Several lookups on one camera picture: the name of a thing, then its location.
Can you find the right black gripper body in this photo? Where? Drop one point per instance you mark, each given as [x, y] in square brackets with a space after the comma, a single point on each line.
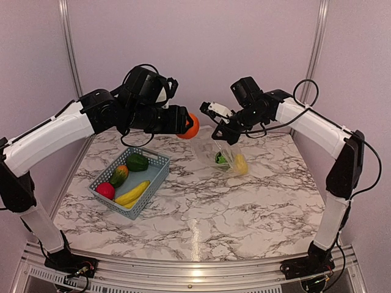
[248, 118]

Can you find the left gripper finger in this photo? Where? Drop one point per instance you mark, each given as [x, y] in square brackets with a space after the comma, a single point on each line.
[188, 132]
[190, 120]

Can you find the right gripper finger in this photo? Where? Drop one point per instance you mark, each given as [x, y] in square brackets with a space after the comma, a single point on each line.
[224, 139]
[220, 132]

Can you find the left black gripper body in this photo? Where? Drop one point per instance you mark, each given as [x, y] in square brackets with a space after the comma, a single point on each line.
[164, 124]

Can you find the orange toy fruit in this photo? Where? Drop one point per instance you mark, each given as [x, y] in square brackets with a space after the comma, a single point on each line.
[196, 129]

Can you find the clear zip top bag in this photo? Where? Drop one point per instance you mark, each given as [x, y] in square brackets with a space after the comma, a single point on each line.
[205, 151]

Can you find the green watermelon ball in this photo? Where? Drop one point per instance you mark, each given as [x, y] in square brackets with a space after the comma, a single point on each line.
[222, 163]

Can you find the yellow pear toy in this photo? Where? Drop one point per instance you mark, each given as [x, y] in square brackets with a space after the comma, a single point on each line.
[240, 163]

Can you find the grey perforated plastic basket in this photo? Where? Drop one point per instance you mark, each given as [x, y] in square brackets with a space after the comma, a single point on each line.
[156, 173]

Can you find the yellow banana bunch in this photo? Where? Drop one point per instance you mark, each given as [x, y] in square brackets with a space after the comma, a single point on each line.
[129, 199]

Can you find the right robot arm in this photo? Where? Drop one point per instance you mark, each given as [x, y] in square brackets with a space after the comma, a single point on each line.
[344, 147]

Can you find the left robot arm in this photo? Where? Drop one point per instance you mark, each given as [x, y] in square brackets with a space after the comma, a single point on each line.
[140, 102]

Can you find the green bell pepper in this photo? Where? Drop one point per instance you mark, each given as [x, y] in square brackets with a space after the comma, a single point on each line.
[137, 162]

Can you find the green orange mango toy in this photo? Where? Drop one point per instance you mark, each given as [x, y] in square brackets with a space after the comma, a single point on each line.
[119, 176]

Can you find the red apple toy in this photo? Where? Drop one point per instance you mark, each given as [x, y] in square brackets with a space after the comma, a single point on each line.
[106, 189]

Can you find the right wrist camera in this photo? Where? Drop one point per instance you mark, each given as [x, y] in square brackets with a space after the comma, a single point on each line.
[214, 110]

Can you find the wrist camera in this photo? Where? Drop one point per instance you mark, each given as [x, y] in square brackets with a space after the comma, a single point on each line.
[168, 92]
[214, 110]

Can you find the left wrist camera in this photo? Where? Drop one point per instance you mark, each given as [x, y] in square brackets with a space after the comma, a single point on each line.
[168, 92]

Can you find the right aluminium frame post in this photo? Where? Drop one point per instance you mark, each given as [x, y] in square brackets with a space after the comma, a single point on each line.
[320, 29]

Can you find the aluminium frame post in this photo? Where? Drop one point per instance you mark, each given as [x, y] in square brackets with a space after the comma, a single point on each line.
[71, 56]
[320, 29]

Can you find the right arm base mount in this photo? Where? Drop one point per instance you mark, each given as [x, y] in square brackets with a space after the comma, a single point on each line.
[316, 261]

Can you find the left aluminium frame post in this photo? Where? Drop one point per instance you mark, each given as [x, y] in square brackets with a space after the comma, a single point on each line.
[71, 56]

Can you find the front aluminium frame rail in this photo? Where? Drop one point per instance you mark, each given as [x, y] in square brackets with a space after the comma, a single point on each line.
[121, 274]

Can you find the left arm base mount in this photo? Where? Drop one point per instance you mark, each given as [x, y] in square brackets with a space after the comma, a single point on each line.
[71, 264]

